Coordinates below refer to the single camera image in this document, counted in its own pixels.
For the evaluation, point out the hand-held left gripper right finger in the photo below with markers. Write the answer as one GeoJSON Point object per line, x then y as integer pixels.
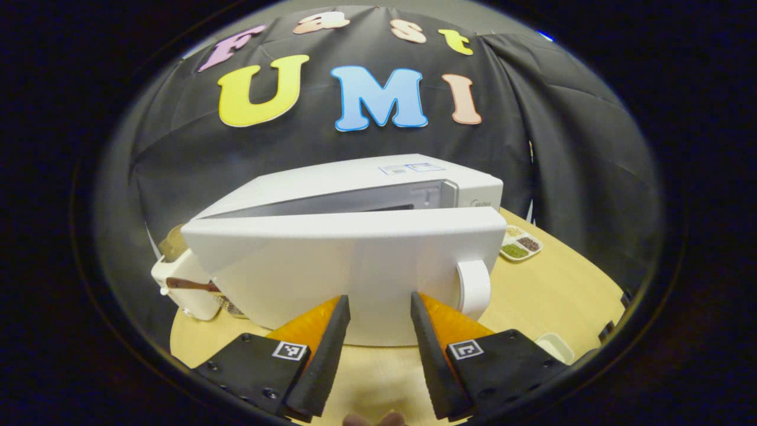
{"type": "Point", "coordinates": [434, 367]}

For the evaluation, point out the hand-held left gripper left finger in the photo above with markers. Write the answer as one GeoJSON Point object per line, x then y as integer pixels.
{"type": "Point", "coordinates": [322, 361]}

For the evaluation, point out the white microwave oven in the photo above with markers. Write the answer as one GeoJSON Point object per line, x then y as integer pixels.
{"type": "Point", "coordinates": [331, 260]}

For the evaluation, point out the small white square plate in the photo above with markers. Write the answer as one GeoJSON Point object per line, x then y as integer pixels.
{"type": "Point", "coordinates": [559, 348]}

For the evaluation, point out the white toaster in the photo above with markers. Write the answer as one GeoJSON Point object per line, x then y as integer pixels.
{"type": "Point", "coordinates": [186, 299]}

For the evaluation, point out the white divided seasoning dish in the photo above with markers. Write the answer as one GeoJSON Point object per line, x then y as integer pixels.
{"type": "Point", "coordinates": [520, 244]}

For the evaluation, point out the black backdrop cloth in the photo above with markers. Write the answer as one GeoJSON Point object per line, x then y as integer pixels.
{"type": "Point", "coordinates": [562, 148]}

